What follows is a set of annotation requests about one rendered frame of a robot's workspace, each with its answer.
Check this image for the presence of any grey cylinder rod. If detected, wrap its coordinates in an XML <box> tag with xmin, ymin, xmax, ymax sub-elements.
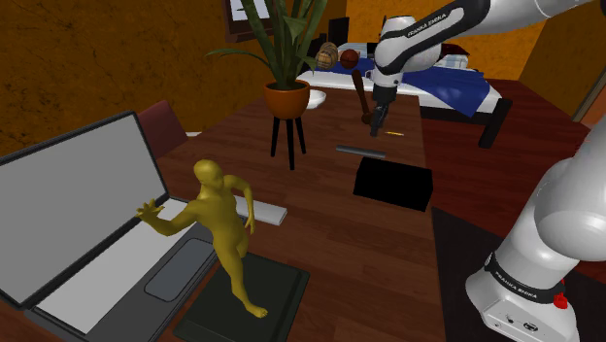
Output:
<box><xmin>335</xmin><ymin>144</ymin><xmax>387</xmax><ymax>160</ymax></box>

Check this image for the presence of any brown ball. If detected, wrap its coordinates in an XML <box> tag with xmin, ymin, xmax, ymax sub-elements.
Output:
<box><xmin>339</xmin><ymin>48</ymin><xmax>360</xmax><ymax>71</ymax></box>

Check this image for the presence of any white bowl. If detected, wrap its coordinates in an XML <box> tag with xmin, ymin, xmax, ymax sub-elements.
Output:
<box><xmin>305</xmin><ymin>88</ymin><xmax>328</xmax><ymax>111</ymax></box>

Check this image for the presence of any black box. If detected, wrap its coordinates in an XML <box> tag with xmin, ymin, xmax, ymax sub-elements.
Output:
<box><xmin>352</xmin><ymin>156</ymin><xmax>435</xmax><ymax>214</ymax></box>

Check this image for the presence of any bed with blue blanket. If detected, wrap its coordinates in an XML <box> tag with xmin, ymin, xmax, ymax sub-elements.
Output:
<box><xmin>295</xmin><ymin>41</ymin><xmax>514</xmax><ymax>150</ymax></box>

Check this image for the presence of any potted plant on black stand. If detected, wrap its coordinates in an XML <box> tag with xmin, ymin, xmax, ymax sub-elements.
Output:
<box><xmin>205</xmin><ymin>0</ymin><xmax>329</xmax><ymax>172</ymax></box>

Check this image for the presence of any dark wooden table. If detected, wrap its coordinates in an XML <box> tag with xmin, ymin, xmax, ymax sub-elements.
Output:
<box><xmin>0</xmin><ymin>86</ymin><xmax>447</xmax><ymax>342</ymax></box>

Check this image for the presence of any white flat bar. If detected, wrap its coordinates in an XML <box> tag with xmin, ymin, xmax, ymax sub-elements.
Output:
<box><xmin>233</xmin><ymin>194</ymin><xmax>289</xmax><ymax>227</ymax></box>

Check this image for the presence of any yellow human figure dark base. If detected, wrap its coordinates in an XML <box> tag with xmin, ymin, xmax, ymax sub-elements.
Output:
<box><xmin>136</xmin><ymin>158</ymin><xmax>312</xmax><ymax>342</ymax></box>

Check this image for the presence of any dark red chair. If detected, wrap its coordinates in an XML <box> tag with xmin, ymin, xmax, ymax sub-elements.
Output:
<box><xmin>136</xmin><ymin>99</ymin><xmax>189</xmax><ymax>160</ymax></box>

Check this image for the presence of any grey open laptop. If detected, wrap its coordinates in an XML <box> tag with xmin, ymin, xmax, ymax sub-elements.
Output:
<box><xmin>0</xmin><ymin>110</ymin><xmax>219</xmax><ymax>342</ymax></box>

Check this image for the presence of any dark framed wall picture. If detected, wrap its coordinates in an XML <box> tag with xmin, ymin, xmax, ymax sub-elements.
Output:
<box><xmin>221</xmin><ymin>0</ymin><xmax>277</xmax><ymax>45</ymax></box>

